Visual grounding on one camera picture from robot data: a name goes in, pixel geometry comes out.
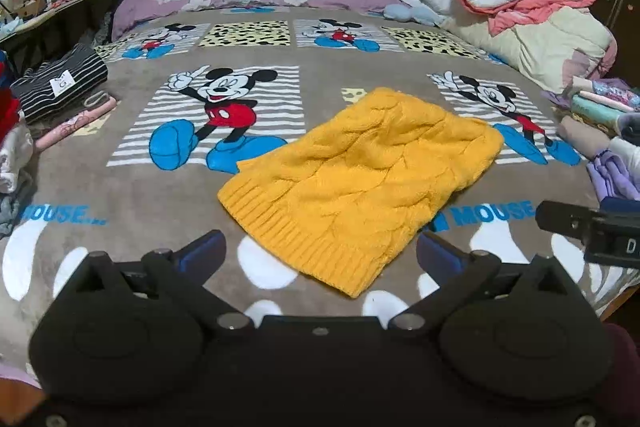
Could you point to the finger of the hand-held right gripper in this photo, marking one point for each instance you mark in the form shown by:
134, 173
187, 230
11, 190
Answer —
565, 218

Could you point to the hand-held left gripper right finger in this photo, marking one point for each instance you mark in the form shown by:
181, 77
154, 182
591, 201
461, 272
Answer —
441, 257

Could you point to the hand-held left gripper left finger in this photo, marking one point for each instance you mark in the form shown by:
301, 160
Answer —
206, 251

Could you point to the yellow knit sweater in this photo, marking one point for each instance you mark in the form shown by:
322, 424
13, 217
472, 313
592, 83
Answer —
360, 187

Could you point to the stack of folded clothes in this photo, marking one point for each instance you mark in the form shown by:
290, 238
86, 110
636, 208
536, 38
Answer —
595, 107

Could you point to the purple garment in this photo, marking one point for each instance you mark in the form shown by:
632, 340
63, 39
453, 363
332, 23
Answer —
612, 179

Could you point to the person's maroon trouser leg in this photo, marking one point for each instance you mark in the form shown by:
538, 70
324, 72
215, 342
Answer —
625, 372

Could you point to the cream quilt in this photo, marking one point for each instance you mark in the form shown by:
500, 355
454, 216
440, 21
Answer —
545, 47

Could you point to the pink folded garment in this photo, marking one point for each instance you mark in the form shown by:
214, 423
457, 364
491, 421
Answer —
75, 124

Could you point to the grey folded garment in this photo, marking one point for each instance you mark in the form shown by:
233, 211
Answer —
98, 100

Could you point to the grey knit garment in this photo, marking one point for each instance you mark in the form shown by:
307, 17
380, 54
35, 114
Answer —
7, 213

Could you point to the white folded garment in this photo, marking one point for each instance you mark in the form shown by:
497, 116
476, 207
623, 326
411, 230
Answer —
12, 157

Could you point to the dark wooden wardrobe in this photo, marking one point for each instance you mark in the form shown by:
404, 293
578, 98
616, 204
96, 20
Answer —
617, 2

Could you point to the black white striped garment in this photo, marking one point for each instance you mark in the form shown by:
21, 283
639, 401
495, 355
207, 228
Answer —
60, 82

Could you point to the red garment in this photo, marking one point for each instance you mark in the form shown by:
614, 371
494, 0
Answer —
7, 117

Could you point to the light blue plush toy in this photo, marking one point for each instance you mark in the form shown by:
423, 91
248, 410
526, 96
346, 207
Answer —
412, 13

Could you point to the purple quilt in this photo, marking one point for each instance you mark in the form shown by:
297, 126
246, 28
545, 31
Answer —
200, 2

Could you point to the dark wooden desk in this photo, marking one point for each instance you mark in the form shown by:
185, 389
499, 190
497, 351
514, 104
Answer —
65, 22

